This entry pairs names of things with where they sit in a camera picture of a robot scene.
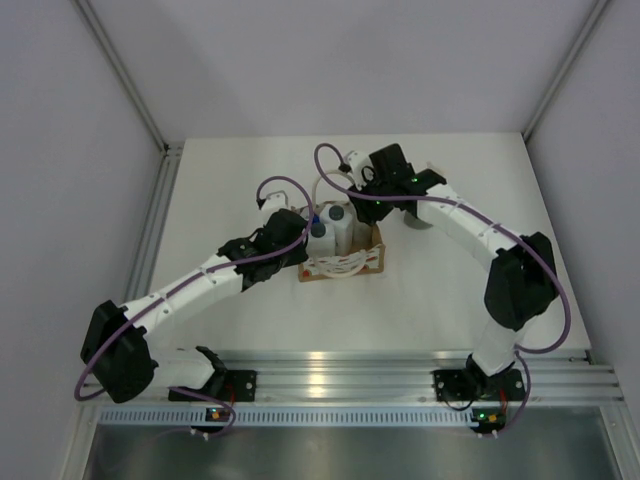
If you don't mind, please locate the right aluminium frame post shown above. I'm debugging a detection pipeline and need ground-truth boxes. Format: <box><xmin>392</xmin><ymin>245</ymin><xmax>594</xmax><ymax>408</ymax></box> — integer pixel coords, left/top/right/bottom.
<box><xmin>521</xmin><ymin>0</ymin><xmax>614</xmax><ymax>144</ymax></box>

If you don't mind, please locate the white slotted cable duct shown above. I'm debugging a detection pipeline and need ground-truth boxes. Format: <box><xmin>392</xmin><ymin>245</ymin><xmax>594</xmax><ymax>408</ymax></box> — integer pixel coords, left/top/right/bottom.
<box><xmin>98</xmin><ymin>406</ymin><xmax>499</xmax><ymax>427</ymax></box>

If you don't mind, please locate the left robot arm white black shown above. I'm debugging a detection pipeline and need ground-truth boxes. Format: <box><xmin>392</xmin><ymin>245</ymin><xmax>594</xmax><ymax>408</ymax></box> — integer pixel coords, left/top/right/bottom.
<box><xmin>80</xmin><ymin>208</ymin><xmax>310</xmax><ymax>404</ymax></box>

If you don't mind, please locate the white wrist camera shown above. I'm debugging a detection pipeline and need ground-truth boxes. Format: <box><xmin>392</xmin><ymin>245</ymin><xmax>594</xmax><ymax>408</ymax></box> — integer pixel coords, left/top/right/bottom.
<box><xmin>339</xmin><ymin>151</ymin><xmax>375</xmax><ymax>190</ymax></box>
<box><xmin>258</xmin><ymin>190</ymin><xmax>289</xmax><ymax>212</ymax></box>

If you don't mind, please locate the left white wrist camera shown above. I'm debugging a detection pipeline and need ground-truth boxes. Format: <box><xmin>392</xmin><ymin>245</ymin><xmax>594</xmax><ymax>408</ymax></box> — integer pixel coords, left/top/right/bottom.
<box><xmin>258</xmin><ymin>190</ymin><xmax>289</xmax><ymax>212</ymax></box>

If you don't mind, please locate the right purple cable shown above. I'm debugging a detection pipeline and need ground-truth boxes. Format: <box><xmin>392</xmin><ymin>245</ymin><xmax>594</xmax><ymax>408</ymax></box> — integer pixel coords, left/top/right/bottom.
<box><xmin>313</xmin><ymin>143</ymin><xmax>572</xmax><ymax>429</ymax></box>

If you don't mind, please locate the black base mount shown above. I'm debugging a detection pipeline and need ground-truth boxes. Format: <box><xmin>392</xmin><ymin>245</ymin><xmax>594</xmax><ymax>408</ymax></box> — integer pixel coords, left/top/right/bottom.
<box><xmin>218</xmin><ymin>370</ymin><xmax>258</xmax><ymax>404</ymax></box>
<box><xmin>432</xmin><ymin>369</ymin><xmax>475</xmax><ymax>402</ymax></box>

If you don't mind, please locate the white bottle grey cap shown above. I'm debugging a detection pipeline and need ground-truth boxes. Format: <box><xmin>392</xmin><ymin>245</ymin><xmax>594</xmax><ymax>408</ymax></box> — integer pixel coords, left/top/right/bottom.
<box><xmin>306</xmin><ymin>222</ymin><xmax>336</xmax><ymax>257</ymax></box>
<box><xmin>320</xmin><ymin>204</ymin><xmax>353</xmax><ymax>256</ymax></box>

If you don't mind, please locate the grey pump bottle beige cap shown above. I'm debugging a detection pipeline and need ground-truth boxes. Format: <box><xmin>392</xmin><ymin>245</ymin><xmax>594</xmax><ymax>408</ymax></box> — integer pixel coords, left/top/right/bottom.
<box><xmin>402</xmin><ymin>160</ymin><xmax>444</xmax><ymax>231</ymax></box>

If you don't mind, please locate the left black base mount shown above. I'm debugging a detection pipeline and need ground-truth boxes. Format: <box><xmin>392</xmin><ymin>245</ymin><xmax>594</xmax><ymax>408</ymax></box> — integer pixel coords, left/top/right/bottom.
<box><xmin>218</xmin><ymin>370</ymin><xmax>258</xmax><ymax>404</ymax></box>

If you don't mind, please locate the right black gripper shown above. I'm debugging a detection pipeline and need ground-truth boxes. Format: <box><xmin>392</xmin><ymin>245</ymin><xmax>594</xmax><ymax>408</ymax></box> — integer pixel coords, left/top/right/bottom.
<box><xmin>346</xmin><ymin>173</ymin><xmax>393</xmax><ymax>227</ymax></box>

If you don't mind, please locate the rear white bottle grey cap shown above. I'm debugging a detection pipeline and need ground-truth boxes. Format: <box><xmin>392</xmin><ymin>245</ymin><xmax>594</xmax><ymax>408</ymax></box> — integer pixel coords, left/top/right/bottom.
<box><xmin>320</xmin><ymin>204</ymin><xmax>353</xmax><ymax>256</ymax></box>

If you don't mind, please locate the aluminium frame post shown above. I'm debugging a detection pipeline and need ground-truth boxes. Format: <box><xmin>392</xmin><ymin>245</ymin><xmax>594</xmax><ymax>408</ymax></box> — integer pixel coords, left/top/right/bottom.
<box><xmin>521</xmin><ymin>0</ymin><xmax>614</xmax><ymax>144</ymax></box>
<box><xmin>70</xmin><ymin>0</ymin><xmax>167</xmax><ymax>154</ymax></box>

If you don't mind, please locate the burlap watermelon canvas bag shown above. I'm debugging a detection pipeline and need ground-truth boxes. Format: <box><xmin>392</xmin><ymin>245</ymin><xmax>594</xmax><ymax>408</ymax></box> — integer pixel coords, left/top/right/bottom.
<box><xmin>291</xmin><ymin>170</ymin><xmax>388</xmax><ymax>284</ymax></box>

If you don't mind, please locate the silver refill pouch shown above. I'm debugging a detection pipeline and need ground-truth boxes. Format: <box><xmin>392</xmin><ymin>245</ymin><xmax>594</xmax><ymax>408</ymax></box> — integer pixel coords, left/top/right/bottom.
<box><xmin>352</xmin><ymin>216</ymin><xmax>372</xmax><ymax>248</ymax></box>

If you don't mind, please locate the front white bottle grey cap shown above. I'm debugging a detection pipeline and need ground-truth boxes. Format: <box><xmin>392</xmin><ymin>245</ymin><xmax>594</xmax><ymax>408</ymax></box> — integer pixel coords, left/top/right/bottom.
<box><xmin>306</xmin><ymin>222</ymin><xmax>336</xmax><ymax>257</ymax></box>

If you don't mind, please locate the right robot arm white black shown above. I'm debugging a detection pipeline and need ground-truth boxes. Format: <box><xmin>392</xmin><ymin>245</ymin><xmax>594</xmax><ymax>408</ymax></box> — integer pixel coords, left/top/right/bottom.
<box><xmin>340</xmin><ymin>144</ymin><xmax>558</xmax><ymax>401</ymax></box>

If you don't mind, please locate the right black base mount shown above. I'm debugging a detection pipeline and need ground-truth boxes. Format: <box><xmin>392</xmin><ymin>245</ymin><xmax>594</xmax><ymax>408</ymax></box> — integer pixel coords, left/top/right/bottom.
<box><xmin>432</xmin><ymin>369</ymin><xmax>475</xmax><ymax>402</ymax></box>

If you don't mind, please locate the left aluminium frame post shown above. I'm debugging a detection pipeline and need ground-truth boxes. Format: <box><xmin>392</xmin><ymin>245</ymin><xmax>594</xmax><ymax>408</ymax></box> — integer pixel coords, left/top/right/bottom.
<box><xmin>70</xmin><ymin>0</ymin><xmax>167</xmax><ymax>154</ymax></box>

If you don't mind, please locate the aluminium mounting rail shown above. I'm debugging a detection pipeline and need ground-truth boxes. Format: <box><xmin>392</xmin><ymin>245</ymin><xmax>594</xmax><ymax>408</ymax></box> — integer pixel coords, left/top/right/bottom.
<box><xmin>220</xmin><ymin>350</ymin><xmax>624</xmax><ymax>406</ymax></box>

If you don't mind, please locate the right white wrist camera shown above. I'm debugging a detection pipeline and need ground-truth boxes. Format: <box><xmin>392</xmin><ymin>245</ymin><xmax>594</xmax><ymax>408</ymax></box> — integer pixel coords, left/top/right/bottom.
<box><xmin>339</xmin><ymin>151</ymin><xmax>375</xmax><ymax>190</ymax></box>

